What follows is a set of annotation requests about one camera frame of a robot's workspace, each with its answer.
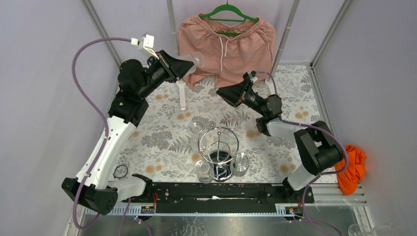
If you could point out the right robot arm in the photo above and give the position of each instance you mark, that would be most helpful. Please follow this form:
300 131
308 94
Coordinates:
318 148

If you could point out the chrome wine glass rack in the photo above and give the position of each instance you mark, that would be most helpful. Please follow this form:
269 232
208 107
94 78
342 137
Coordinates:
218 145

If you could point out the floral table mat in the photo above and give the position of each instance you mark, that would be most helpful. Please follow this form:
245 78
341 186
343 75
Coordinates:
160 147

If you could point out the pink shorts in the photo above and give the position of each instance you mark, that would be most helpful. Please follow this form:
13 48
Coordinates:
228 51

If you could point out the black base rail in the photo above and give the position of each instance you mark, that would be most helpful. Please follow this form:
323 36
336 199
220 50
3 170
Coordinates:
252 198

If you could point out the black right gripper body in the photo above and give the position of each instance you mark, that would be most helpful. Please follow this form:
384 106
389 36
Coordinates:
246 96

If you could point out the green clothes hanger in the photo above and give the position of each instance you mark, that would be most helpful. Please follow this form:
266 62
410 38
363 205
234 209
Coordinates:
234 13

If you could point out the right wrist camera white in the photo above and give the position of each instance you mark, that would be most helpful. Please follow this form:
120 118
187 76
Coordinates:
250 77

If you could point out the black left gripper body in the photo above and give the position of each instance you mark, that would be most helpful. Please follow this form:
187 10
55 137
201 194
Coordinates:
165 65

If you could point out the orange cloth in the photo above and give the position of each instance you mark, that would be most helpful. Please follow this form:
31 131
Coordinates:
349 179

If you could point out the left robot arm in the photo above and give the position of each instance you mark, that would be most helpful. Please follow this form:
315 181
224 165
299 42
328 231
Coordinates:
91 186

